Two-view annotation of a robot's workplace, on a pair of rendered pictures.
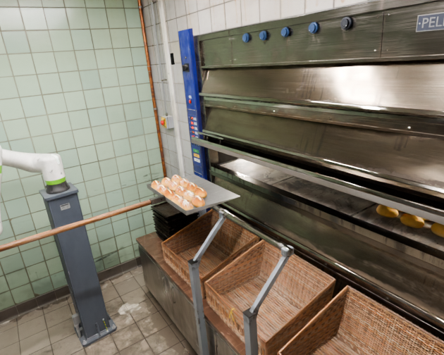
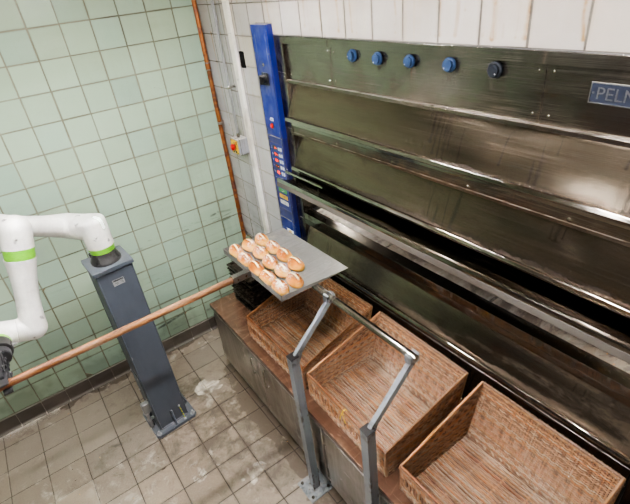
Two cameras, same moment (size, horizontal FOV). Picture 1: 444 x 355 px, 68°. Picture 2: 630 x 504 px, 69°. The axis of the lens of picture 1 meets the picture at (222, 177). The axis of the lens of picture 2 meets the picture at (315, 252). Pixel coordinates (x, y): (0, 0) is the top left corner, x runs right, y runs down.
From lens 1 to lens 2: 0.39 m
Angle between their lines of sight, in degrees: 11
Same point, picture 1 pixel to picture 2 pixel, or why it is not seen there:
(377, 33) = (536, 91)
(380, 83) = (536, 157)
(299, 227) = (424, 306)
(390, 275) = (534, 377)
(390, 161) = (543, 254)
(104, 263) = (169, 329)
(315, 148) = (447, 219)
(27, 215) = (65, 282)
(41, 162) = (81, 228)
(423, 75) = (593, 157)
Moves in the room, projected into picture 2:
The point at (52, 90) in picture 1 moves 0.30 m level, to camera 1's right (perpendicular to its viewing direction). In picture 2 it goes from (76, 112) to (129, 105)
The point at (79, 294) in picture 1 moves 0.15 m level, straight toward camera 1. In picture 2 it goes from (148, 380) to (155, 397)
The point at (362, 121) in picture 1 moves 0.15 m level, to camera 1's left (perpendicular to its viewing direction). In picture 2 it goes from (510, 199) to (463, 204)
